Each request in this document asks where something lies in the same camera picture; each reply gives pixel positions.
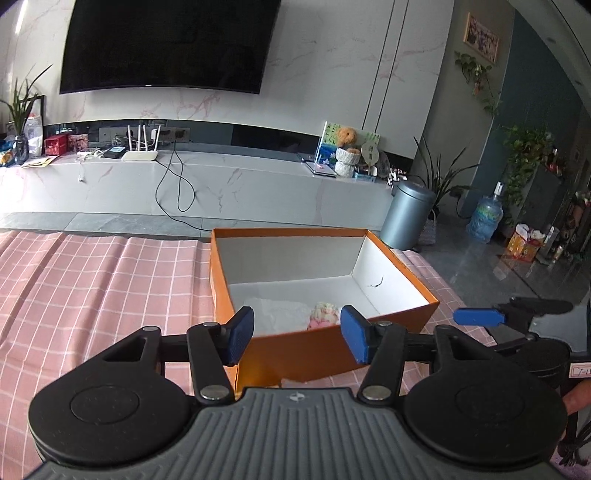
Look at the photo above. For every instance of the yellow envelope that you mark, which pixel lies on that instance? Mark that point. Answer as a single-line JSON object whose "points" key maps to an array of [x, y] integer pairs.
{"points": [[39, 161]]}

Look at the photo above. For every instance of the framed wall picture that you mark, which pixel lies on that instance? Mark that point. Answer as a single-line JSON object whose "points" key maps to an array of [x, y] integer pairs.
{"points": [[481, 37]]}

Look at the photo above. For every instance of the black set-top box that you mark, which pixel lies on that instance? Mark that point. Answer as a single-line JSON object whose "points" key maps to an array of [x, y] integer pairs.
{"points": [[114, 153]]}

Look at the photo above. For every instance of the large leafy green plant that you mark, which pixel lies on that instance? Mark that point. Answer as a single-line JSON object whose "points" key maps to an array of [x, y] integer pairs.
{"points": [[526, 161]]}

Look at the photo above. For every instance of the blue water jug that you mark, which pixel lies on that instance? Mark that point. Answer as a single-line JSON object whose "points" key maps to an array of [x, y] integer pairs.
{"points": [[485, 217]]}

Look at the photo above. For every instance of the silver laptop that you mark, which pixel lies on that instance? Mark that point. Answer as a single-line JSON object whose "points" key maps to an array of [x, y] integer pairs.
{"points": [[318, 168]]}

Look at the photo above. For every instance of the brown teddy bear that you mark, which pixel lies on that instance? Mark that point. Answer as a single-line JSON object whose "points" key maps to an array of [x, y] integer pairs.
{"points": [[346, 135]]}

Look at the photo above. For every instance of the black wall television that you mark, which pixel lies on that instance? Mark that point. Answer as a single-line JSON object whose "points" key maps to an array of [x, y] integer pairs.
{"points": [[166, 41]]}

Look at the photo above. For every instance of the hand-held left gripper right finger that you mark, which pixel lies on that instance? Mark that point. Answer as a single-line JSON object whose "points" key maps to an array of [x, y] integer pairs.
{"points": [[354, 333]]}

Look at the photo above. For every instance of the dark framed picture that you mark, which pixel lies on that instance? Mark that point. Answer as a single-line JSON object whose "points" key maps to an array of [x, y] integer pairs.
{"points": [[38, 108]]}

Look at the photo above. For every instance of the silver trash can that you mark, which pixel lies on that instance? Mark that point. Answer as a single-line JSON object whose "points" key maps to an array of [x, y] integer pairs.
{"points": [[406, 214]]}

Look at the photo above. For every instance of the pink red box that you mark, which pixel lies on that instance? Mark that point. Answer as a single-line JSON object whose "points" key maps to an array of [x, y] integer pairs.
{"points": [[78, 142]]}

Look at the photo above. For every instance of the long-leaf potted plant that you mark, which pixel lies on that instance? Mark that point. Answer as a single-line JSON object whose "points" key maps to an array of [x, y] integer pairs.
{"points": [[438, 180]]}

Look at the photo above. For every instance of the pink checked cloth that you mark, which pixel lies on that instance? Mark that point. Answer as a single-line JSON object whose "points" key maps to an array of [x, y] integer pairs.
{"points": [[92, 295]]}

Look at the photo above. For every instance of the white router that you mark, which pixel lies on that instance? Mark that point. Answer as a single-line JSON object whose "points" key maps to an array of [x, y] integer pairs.
{"points": [[141, 154]]}

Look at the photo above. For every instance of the marble tv console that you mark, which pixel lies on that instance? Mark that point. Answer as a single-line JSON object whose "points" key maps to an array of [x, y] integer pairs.
{"points": [[258, 184]]}

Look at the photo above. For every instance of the green blue canvas painting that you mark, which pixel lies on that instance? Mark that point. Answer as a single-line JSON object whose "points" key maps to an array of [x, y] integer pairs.
{"points": [[325, 147]]}

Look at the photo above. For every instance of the orange snack box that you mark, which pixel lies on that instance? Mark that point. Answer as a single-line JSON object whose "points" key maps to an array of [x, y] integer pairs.
{"points": [[524, 244]]}

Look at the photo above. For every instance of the green plant in glass vase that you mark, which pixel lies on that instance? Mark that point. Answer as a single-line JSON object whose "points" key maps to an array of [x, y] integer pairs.
{"points": [[21, 115]]}

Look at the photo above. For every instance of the orange cardboard box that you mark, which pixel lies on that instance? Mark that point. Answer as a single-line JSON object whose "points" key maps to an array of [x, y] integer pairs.
{"points": [[300, 357]]}

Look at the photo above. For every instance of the pink white plush toy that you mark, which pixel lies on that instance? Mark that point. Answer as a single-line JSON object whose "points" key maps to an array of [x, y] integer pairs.
{"points": [[324, 316]]}

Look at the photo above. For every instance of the cluttered shelf unit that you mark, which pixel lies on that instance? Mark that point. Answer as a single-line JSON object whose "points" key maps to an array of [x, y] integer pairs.
{"points": [[572, 207]]}

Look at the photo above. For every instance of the round hand fan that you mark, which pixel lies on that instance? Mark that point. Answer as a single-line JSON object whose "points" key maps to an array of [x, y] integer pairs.
{"points": [[369, 152]]}

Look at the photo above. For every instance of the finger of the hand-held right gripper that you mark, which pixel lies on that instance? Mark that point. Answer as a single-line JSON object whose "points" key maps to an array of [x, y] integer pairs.
{"points": [[478, 316], [540, 306]]}

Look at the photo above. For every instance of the hanging ivy plant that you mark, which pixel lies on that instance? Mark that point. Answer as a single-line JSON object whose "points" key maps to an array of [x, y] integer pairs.
{"points": [[478, 76]]}

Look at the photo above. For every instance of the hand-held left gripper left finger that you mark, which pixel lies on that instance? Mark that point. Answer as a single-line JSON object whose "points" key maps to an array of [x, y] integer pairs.
{"points": [[239, 334]]}

